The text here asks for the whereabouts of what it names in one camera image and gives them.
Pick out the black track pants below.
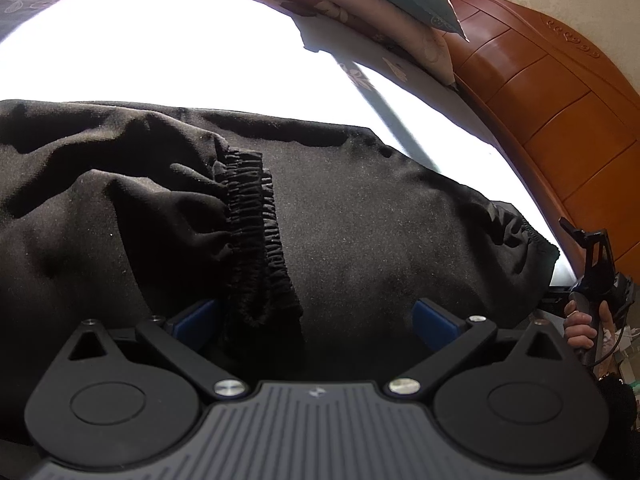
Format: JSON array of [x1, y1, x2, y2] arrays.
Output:
[[1, 101, 559, 441]]

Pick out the person's hand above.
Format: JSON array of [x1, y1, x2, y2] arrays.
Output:
[[563, 300, 615, 353]]

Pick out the wooden headboard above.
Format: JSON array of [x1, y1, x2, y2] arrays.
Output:
[[444, 0, 639, 278]]

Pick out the beige floral pillow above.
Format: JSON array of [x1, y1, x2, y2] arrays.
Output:
[[329, 0, 454, 86]]

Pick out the blue floral bed sheet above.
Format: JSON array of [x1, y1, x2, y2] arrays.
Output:
[[1, 0, 552, 238]]

